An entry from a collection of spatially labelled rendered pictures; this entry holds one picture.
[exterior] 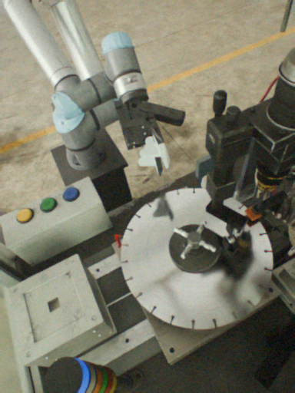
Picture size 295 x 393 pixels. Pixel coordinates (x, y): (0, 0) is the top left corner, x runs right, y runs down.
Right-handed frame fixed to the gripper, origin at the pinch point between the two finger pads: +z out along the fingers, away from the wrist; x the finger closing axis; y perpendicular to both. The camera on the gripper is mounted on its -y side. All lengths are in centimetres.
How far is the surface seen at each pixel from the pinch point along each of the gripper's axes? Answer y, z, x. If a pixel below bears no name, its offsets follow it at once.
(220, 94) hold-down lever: -5.9, -6.0, 28.9
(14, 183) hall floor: 89, -38, -147
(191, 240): 1.1, 15.8, 10.6
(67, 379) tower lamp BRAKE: 23.9, 22.3, 33.6
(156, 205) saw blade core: 4.6, 6.9, -2.0
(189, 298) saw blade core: 5.3, 26.6, 11.3
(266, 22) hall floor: -191, -142, -217
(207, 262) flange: -1.1, 21.4, 9.0
